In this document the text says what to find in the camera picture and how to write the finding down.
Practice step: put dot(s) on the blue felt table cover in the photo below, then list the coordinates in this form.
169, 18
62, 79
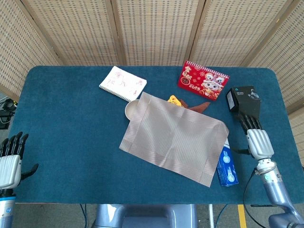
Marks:
47, 107

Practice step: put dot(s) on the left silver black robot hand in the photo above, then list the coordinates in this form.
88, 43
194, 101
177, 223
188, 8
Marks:
8, 168

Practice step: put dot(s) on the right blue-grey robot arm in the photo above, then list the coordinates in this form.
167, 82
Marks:
275, 190

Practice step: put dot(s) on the white spiral notebook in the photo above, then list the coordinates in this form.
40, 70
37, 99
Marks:
123, 83

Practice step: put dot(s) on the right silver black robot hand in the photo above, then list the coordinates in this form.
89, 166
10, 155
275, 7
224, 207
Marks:
260, 142

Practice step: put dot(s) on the blue and white carton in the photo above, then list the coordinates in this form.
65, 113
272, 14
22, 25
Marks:
226, 171

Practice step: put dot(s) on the brown microfibre cloth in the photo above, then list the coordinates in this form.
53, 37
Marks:
199, 107

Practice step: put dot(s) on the blue-grey robot torso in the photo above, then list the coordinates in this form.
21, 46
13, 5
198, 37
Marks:
142, 216

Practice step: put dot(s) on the white table leg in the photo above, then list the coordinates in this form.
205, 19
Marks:
211, 216

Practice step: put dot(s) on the red 2026 desk calendar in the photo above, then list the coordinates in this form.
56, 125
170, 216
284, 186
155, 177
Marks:
192, 80

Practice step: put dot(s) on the yellow tape measure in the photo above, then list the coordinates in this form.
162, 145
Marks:
173, 99

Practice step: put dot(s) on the black cardboard box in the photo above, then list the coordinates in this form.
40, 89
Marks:
247, 102

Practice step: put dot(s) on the grey woven placemat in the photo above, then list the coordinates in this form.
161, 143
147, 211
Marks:
175, 142

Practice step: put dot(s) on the woven rattan folding screen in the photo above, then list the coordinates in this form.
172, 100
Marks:
154, 31

